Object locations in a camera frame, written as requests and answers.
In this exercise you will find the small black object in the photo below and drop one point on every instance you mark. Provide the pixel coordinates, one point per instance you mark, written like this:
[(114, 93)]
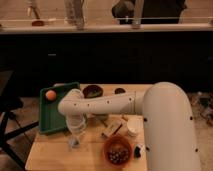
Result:
[(137, 151)]

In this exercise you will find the brown wooden block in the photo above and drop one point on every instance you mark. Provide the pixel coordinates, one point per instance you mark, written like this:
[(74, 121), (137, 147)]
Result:
[(111, 129)]

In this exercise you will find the dark brown bowl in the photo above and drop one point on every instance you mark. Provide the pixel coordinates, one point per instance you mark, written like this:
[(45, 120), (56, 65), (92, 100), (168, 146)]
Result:
[(92, 91)]

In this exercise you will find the orange ball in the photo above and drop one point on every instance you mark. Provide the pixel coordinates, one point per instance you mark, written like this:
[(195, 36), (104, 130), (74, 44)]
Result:
[(50, 95)]

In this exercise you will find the white paper cup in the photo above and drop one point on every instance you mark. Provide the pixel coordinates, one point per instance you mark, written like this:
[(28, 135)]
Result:
[(134, 126)]

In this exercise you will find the dark cabinet counter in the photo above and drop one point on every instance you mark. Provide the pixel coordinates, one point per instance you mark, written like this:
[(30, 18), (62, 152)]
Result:
[(40, 58)]

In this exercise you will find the orange bowl with beans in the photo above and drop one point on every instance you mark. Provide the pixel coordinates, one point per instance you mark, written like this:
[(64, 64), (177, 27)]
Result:
[(117, 151)]

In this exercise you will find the green plastic tray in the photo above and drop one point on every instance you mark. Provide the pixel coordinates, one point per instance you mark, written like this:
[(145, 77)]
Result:
[(50, 119)]

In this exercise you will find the person in dark clothes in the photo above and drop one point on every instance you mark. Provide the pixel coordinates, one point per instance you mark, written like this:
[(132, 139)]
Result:
[(154, 11)]

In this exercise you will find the clear plastic cup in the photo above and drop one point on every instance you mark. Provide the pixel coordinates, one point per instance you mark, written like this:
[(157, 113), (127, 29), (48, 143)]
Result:
[(76, 124)]

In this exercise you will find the black chair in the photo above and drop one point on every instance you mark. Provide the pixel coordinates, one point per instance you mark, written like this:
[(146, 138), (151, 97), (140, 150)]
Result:
[(10, 101)]

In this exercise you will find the small dark cup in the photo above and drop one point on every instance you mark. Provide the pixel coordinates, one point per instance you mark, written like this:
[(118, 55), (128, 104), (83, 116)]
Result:
[(119, 91)]

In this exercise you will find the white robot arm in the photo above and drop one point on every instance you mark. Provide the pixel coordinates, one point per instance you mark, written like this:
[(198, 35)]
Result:
[(168, 123)]

